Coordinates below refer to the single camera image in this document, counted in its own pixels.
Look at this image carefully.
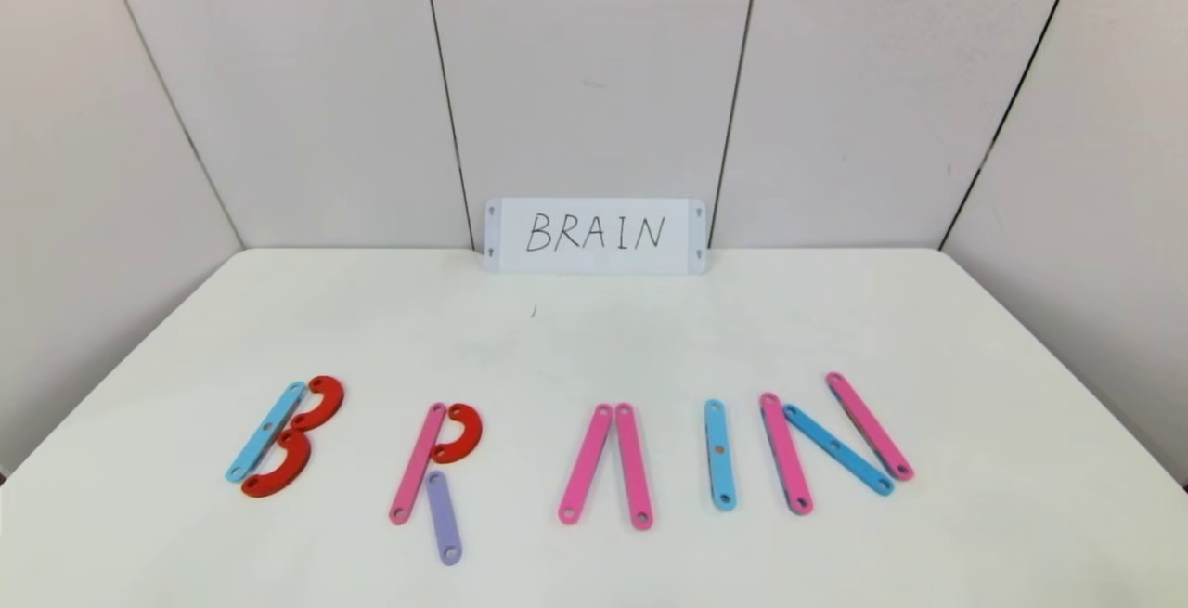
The small red arc piece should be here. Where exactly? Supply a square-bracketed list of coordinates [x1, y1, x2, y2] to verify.
[430, 403, 484, 465]

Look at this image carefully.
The pink bar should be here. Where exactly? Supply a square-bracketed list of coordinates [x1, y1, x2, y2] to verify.
[825, 371, 915, 482]
[389, 403, 448, 525]
[759, 392, 815, 516]
[557, 403, 615, 526]
[613, 403, 655, 532]

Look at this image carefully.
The short purple bar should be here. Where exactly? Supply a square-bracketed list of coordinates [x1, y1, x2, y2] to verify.
[424, 471, 463, 567]

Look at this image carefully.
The white BRAIN word sign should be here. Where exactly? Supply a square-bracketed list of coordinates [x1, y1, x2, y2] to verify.
[484, 198, 708, 275]

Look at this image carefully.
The blue bar with orange dot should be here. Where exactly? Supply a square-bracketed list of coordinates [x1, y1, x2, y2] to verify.
[704, 399, 739, 511]

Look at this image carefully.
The large red arc piece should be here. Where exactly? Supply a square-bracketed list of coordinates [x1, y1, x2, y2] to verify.
[241, 429, 313, 498]
[290, 375, 345, 433]

